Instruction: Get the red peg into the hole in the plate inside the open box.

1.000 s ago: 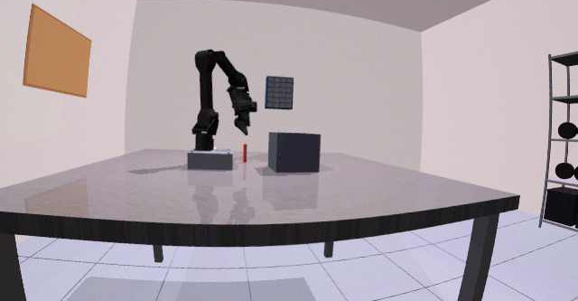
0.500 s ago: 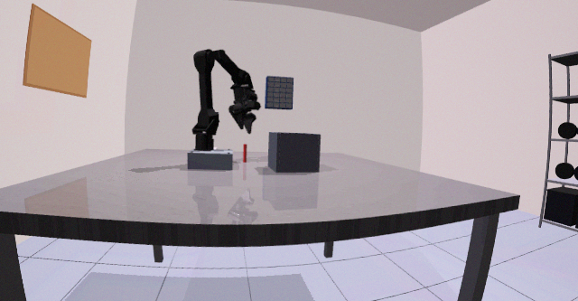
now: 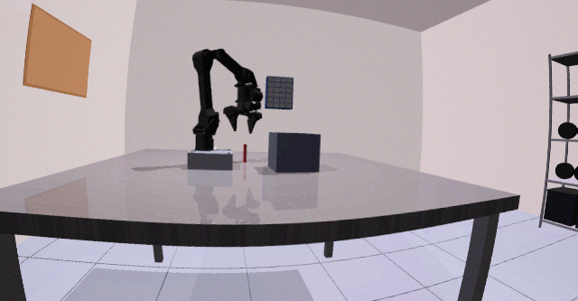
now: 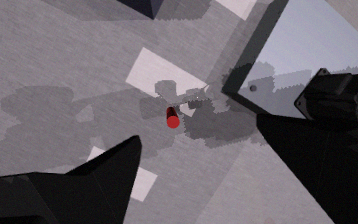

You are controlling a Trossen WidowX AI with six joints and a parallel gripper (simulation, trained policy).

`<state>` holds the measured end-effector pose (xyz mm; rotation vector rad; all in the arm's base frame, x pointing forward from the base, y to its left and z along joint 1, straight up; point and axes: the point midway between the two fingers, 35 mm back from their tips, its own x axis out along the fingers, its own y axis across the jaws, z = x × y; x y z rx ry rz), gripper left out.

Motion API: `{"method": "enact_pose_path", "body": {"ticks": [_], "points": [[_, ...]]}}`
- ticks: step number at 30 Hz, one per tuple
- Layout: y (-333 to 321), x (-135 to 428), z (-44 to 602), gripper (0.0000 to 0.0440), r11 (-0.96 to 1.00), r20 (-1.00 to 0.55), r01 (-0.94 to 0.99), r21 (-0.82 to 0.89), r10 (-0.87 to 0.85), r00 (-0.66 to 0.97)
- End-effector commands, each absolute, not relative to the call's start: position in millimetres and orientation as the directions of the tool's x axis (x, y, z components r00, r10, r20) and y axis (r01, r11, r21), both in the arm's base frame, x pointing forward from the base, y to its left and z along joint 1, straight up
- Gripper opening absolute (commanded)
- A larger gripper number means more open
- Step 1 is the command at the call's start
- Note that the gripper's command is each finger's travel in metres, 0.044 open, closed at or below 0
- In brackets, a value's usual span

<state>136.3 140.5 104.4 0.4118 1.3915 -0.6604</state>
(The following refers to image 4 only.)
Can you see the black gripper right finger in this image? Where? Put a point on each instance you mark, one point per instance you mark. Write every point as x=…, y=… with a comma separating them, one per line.
x=323, y=155

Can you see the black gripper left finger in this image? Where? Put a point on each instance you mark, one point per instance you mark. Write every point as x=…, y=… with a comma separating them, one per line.
x=97, y=192

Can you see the red peg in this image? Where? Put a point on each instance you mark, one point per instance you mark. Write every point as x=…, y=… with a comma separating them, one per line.
x=172, y=118

